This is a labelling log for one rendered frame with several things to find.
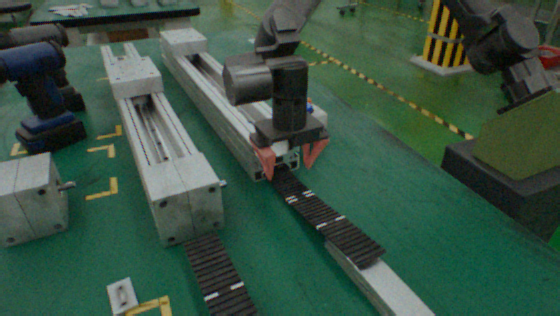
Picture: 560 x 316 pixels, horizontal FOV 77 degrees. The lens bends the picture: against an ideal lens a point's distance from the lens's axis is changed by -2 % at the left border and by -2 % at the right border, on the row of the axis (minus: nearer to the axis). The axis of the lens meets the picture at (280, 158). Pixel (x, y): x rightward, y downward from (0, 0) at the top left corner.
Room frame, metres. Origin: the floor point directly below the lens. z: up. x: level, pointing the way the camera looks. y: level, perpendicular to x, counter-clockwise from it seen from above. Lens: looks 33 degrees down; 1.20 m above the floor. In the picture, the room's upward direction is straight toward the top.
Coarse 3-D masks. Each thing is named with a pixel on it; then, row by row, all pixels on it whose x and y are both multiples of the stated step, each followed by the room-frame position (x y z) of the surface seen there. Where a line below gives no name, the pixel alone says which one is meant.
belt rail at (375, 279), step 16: (336, 256) 0.36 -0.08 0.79; (352, 272) 0.33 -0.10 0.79; (368, 272) 0.31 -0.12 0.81; (384, 272) 0.31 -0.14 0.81; (368, 288) 0.30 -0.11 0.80; (384, 288) 0.29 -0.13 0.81; (400, 288) 0.29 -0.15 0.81; (384, 304) 0.27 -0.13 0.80; (400, 304) 0.26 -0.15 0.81; (416, 304) 0.26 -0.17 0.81
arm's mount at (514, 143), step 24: (552, 96) 0.55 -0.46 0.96; (504, 120) 0.61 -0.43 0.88; (528, 120) 0.57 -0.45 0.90; (552, 120) 0.56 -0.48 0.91; (480, 144) 0.64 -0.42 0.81; (504, 144) 0.59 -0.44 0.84; (528, 144) 0.56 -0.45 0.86; (552, 144) 0.58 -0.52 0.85; (504, 168) 0.58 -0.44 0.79; (528, 168) 0.56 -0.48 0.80
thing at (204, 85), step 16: (176, 64) 1.06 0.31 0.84; (192, 64) 1.07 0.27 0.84; (208, 64) 1.00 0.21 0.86; (192, 80) 0.89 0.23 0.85; (208, 80) 0.93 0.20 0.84; (192, 96) 0.91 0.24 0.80; (208, 96) 0.77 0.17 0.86; (224, 96) 0.83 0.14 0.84; (208, 112) 0.79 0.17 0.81; (224, 112) 0.68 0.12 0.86; (240, 112) 0.74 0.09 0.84; (256, 112) 0.71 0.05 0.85; (224, 128) 0.68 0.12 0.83; (240, 128) 0.61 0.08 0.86; (240, 144) 0.60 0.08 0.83; (288, 144) 0.58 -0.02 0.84; (240, 160) 0.60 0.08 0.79; (256, 160) 0.55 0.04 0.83; (288, 160) 0.58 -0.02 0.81; (256, 176) 0.56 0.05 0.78
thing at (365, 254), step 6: (372, 246) 0.34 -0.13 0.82; (378, 246) 0.34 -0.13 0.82; (360, 252) 0.33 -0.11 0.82; (366, 252) 0.33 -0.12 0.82; (372, 252) 0.33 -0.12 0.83; (378, 252) 0.33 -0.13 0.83; (384, 252) 0.33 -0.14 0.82; (348, 258) 0.33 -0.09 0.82; (354, 258) 0.32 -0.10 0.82; (360, 258) 0.32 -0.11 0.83; (366, 258) 0.32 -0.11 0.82; (372, 258) 0.32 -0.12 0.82; (360, 264) 0.32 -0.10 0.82
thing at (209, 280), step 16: (192, 240) 0.36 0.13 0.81; (208, 240) 0.37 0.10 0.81; (192, 256) 0.34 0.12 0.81; (208, 256) 0.34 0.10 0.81; (224, 256) 0.34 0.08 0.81; (208, 272) 0.31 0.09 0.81; (224, 272) 0.31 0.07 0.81; (208, 288) 0.28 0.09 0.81; (224, 288) 0.29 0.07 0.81; (240, 288) 0.29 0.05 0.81; (208, 304) 0.26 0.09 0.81; (224, 304) 0.26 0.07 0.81; (240, 304) 0.26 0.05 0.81
